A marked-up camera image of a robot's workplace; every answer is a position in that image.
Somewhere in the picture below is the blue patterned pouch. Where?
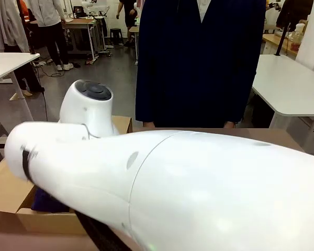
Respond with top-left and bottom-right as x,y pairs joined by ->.
30,187 -> 70,213

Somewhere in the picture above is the open cardboard box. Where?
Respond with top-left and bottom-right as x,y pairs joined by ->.
0,159 -> 87,236

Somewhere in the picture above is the large white table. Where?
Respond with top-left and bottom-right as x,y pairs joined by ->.
250,53 -> 314,157

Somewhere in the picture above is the person in navy jacket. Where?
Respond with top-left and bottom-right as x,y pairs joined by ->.
134,0 -> 267,129

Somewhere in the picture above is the wooden desk with drawers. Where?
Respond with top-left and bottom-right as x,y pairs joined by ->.
261,33 -> 300,61

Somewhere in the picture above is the small black stool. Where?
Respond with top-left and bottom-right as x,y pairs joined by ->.
109,27 -> 124,45

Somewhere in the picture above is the black stand pole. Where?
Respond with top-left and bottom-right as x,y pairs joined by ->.
274,13 -> 294,57

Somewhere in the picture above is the clear plastic bottle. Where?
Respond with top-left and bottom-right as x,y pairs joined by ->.
290,22 -> 306,52

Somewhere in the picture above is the bystander in black shorts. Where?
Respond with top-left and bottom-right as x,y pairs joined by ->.
116,0 -> 137,47

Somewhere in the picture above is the wooden desk with white legs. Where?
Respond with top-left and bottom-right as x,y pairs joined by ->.
62,17 -> 107,61

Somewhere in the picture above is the bystander in dark jacket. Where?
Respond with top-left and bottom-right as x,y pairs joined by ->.
276,0 -> 314,32

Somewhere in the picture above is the bystander in white hoodie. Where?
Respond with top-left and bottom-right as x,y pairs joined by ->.
28,0 -> 74,72

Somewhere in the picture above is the white table with white leg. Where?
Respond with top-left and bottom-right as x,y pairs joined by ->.
0,52 -> 41,123

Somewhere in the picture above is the bystander in grey coat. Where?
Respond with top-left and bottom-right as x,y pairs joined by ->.
0,0 -> 46,96

